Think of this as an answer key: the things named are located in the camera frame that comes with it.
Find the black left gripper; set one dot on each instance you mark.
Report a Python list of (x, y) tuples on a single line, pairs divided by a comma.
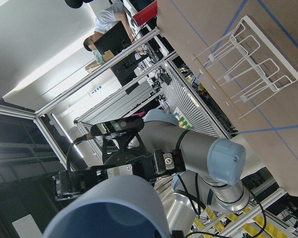
[(70, 184)]

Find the blue plastic cup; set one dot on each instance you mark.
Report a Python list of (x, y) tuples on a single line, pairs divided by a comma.
[(120, 207)]

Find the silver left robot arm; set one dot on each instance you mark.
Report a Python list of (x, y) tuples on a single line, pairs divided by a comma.
[(213, 168)]

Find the black monitor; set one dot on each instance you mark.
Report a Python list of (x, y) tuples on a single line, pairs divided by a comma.
[(115, 40)]

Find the person behind monitor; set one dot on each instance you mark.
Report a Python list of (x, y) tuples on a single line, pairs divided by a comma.
[(105, 20)]

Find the red cylinder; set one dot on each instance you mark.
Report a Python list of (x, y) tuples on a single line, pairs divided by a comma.
[(146, 14)]

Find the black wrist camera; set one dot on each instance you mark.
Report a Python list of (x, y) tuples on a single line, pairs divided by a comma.
[(117, 126)]

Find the white wire cup holder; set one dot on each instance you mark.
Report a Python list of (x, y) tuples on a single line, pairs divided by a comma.
[(246, 67)]

